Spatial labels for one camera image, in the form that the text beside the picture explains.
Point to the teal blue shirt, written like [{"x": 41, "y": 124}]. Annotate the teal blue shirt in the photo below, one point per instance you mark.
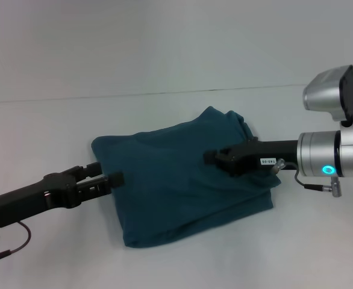
[{"x": 179, "y": 180}]

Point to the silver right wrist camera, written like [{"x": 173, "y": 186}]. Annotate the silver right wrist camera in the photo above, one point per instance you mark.
[{"x": 330, "y": 90}]

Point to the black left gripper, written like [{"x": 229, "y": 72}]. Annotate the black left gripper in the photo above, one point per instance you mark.
[{"x": 32, "y": 200}]

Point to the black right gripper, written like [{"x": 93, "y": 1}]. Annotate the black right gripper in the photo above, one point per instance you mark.
[{"x": 264, "y": 153}]

